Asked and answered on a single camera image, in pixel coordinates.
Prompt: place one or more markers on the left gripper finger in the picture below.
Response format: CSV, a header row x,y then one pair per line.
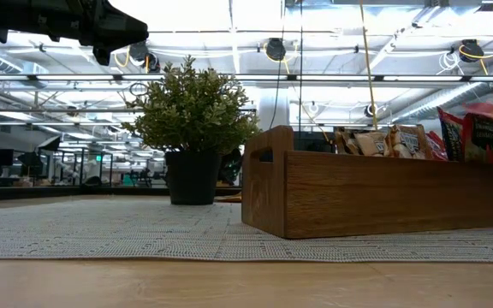
x,y
122,30

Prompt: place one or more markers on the artificial green potted plant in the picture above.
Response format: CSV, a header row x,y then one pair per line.
x,y
193,111

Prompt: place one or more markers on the wooden compartment tray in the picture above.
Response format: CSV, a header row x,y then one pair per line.
x,y
358,197

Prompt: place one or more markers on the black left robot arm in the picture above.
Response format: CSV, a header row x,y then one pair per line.
x,y
2,17

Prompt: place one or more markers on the black background robot arm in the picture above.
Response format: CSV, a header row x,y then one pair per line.
x,y
230,167

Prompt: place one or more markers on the thin black vertical pole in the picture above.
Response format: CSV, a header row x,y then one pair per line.
x,y
300,64

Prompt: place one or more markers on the grey woven placemat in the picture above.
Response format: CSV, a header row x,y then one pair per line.
x,y
101,231

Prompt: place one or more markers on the black computer tower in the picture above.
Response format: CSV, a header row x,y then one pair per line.
x,y
315,141

